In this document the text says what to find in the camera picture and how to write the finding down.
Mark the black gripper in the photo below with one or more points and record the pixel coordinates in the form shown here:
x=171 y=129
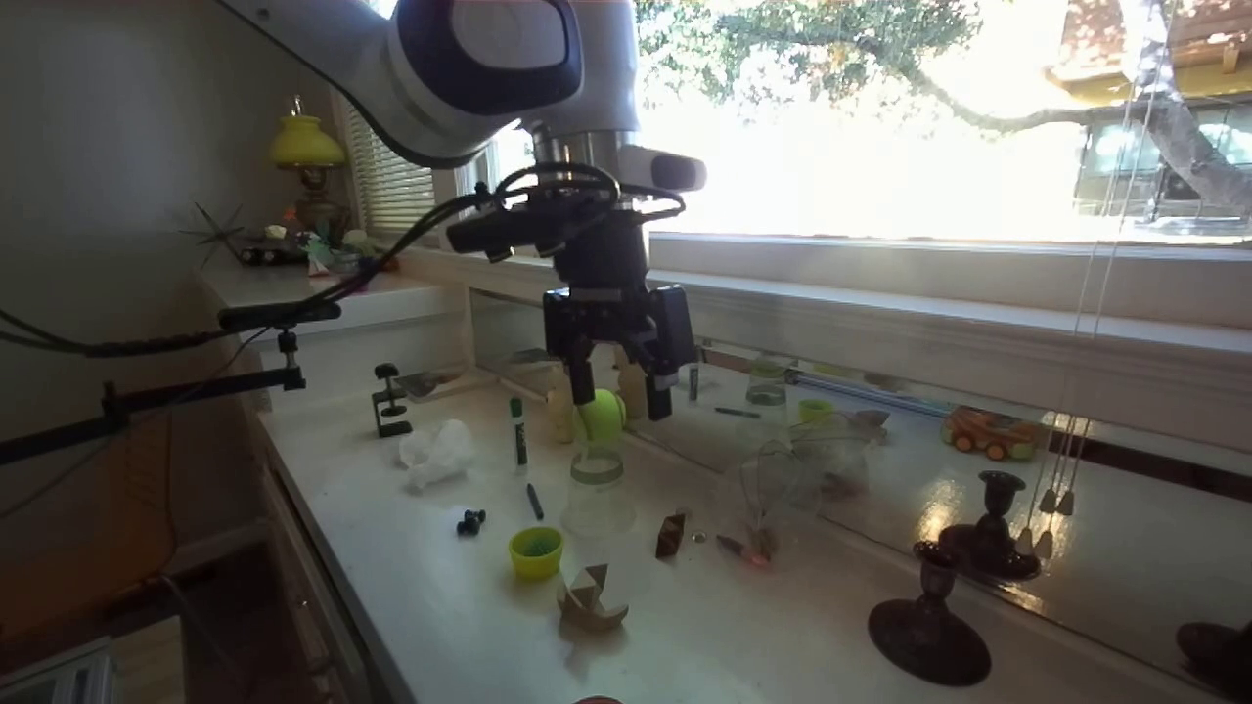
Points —
x=610 y=287

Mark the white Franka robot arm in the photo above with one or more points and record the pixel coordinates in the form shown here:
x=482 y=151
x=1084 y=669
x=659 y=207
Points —
x=393 y=52

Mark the white window blinds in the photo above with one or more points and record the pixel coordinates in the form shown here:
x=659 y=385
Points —
x=393 y=180

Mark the large white framed window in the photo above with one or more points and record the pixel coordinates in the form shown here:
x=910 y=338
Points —
x=847 y=169

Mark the yellow-green tennis ball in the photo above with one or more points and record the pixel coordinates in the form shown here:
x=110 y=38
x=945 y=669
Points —
x=610 y=421

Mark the clear glass jar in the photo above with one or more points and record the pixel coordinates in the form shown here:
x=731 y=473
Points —
x=595 y=461

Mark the green capped whiteboard marker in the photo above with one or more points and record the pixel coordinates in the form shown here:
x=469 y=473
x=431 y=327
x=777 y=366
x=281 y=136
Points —
x=518 y=430

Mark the thin black pen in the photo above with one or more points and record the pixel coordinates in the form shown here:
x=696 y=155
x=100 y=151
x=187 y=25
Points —
x=535 y=502

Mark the small brown block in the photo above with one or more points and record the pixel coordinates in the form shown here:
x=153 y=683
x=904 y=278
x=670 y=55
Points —
x=670 y=532

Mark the clear drinking glass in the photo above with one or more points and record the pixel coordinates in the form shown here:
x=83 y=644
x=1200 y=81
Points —
x=770 y=489

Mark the small yellow-green cup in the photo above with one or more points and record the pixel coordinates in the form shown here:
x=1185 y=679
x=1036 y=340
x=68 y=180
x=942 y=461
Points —
x=539 y=551

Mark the small black toy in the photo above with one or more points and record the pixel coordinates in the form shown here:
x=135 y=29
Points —
x=473 y=523

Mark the brown white folded paper boat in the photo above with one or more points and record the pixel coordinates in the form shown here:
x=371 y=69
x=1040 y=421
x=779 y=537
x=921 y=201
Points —
x=594 y=600

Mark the small black clamp stand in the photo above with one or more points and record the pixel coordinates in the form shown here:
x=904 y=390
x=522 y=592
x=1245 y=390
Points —
x=391 y=399

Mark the small green figurine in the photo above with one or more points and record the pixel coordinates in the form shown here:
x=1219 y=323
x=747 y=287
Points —
x=318 y=252

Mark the dark low dish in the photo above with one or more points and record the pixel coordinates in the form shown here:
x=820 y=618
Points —
x=269 y=245

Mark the black candlestick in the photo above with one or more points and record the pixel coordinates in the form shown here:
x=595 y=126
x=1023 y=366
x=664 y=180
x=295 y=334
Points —
x=931 y=627

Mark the yellow shade lamp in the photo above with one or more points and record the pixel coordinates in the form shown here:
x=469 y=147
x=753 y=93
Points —
x=308 y=141

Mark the leafy outdoor tree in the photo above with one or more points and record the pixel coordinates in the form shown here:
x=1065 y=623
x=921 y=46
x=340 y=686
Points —
x=837 y=52

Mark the yellow neighbouring building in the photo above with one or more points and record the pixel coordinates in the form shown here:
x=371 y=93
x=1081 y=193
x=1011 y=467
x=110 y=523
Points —
x=1148 y=52

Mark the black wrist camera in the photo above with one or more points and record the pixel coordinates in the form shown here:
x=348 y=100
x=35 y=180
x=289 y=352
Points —
x=495 y=231

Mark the black stereo camera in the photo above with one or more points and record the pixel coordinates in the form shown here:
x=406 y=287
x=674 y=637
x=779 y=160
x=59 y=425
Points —
x=281 y=315

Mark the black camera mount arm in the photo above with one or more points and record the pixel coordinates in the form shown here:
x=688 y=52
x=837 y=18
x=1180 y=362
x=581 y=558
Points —
x=196 y=390

